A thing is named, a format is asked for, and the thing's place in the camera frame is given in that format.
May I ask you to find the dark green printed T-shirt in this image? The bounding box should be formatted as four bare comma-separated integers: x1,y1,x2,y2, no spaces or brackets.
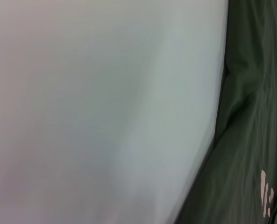
174,0,277,224

